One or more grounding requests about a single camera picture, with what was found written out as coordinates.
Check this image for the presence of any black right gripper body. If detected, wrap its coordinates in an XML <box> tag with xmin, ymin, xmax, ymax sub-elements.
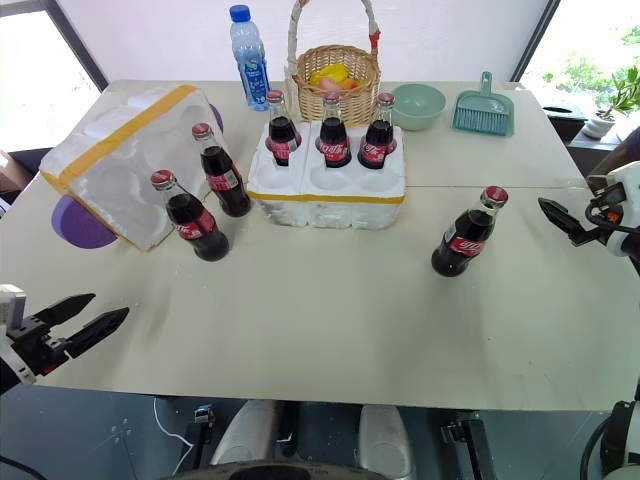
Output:
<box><xmin>572</xmin><ymin>181</ymin><xmax>628</xmax><ymax>247</ymax></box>

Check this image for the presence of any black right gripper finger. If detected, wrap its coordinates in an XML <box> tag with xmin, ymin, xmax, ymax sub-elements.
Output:
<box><xmin>537</xmin><ymin>197</ymin><xmax>587</xmax><ymax>247</ymax></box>

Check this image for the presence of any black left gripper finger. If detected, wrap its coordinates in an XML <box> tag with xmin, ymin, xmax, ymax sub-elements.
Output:
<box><xmin>63</xmin><ymin>307</ymin><xmax>131</xmax><ymax>360</ymax></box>
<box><xmin>28</xmin><ymin>293</ymin><xmax>97</xmax><ymax>332</ymax></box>

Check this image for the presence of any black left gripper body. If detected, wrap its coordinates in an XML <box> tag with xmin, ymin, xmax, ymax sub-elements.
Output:
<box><xmin>8</xmin><ymin>314</ymin><xmax>72</xmax><ymax>379</ymax></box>

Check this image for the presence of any black plant pot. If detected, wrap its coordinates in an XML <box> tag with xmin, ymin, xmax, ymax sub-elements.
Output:
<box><xmin>541</xmin><ymin>104</ymin><xmax>587</xmax><ymax>149</ymax></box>

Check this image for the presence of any glass cola bottle red cap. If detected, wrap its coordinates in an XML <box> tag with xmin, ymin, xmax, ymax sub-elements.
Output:
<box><xmin>150</xmin><ymin>169</ymin><xmax>231</xmax><ymax>263</ymax></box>
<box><xmin>430</xmin><ymin>185</ymin><xmax>511</xmax><ymax>279</ymax></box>
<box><xmin>357</xmin><ymin>92</ymin><xmax>398</xmax><ymax>170</ymax></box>
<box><xmin>315</xmin><ymin>91</ymin><xmax>352</xmax><ymax>169</ymax></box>
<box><xmin>191</xmin><ymin>122</ymin><xmax>253</xmax><ymax>219</ymax></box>
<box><xmin>265</xmin><ymin>90</ymin><xmax>303</xmax><ymax>168</ymax></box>

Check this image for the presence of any white foam lid yellow tape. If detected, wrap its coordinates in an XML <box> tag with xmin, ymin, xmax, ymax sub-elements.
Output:
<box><xmin>39</xmin><ymin>84</ymin><xmax>227</xmax><ymax>253</ymax></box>

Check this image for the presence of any white foam bottle tray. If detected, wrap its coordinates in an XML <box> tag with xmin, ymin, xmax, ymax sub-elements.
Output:
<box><xmin>245</xmin><ymin>119</ymin><xmax>408</xmax><ymax>231</ymax></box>

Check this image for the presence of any large purple disc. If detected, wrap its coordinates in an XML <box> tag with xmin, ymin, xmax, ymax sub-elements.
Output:
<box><xmin>50</xmin><ymin>194</ymin><xmax>121</xmax><ymax>250</ymax></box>

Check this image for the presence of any potted green plant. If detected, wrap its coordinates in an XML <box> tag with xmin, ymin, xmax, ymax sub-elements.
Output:
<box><xmin>581</xmin><ymin>66</ymin><xmax>640</xmax><ymax>141</ymax></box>

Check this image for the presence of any teal dustpan with brush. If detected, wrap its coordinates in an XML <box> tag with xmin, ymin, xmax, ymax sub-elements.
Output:
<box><xmin>450</xmin><ymin>71</ymin><xmax>517</xmax><ymax>138</ymax></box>

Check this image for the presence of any light green bowl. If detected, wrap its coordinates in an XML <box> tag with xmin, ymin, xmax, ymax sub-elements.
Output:
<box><xmin>390</xmin><ymin>82</ymin><xmax>448</xmax><ymax>133</ymax></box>

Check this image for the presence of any white rounded robot leg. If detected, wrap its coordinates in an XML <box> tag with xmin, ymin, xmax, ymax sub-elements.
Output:
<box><xmin>209</xmin><ymin>399</ymin><xmax>282</xmax><ymax>472</ymax></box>
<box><xmin>358</xmin><ymin>404</ymin><xmax>417</xmax><ymax>480</ymax></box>

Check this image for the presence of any dark rounded robot torso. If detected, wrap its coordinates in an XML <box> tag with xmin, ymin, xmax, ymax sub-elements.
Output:
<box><xmin>178</xmin><ymin>460</ymin><xmax>362</xmax><ymax>480</ymax></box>

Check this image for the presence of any yellow toy fruit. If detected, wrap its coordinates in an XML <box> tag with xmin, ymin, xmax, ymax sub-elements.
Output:
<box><xmin>309</xmin><ymin>64</ymin><xmax>347</xmax><ymax>86</ymax></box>

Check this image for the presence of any blue plastic water bottle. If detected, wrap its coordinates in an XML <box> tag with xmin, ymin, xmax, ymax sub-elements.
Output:
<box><xmin>228</xmin><ymin>4</ymin><xmax>272</xmax><ymax>113</ymax></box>

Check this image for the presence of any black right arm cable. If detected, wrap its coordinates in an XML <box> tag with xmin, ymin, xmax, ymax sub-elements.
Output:
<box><xmin>583</xmin><ymin>197</ymin><xmax>632</xmax><ymax>238</ymax></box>

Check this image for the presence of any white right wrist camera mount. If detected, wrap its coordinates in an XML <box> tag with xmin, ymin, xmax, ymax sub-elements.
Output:
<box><xmin>587</xmin><ymin>160</ymin><xmax>640</xmax><ymax>259</ymax></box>

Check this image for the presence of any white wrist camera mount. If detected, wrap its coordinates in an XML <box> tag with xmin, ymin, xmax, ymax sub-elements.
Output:
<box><xmin>587</xmin><ymin>160</ymin><xmax>640</xmax><ymax>259</ymax></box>
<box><xmin>0</xmin><ymin>283</ymin><xmax>38</xmax><ymax>386</ymax></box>

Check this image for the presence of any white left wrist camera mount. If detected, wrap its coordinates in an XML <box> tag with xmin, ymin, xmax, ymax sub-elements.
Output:
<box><xmin>0</xmin><ymin>283</ymin><xmax>38</xmax><ymax>386</ymax></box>

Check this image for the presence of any thin white cable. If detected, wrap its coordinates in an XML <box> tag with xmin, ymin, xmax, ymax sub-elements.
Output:
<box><xmin>151</xmin><ymin>396</ymin><xmax>197</xmax><ymax>452</ymax></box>

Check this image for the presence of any black table frame bracket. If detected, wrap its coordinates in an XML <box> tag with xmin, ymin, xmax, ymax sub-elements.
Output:
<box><xmin>438</xmin><ymin>418</ymin><xmax>495</xmax><ymax>480</ymax></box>
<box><xmin>186</xmin><ymin>404</ymin><xmax>217</xmax><ymax>471</ymax></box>

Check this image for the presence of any black window frame bar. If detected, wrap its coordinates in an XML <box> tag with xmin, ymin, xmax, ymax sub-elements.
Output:
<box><xmin>36</xmin><ymin>0</ymin><xmax>110</xmax><ymax>95</ymax></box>
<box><xmin>508</xmin><ymin>0</ymin><xmax>562</xmax><ymax>84</ymax></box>

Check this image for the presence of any wicker basket with handle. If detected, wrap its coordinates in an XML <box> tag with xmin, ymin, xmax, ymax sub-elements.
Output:
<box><xmin>285</xmin><ymin>0</ymin><xmax>384</xmax><ymax>123</ymax></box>

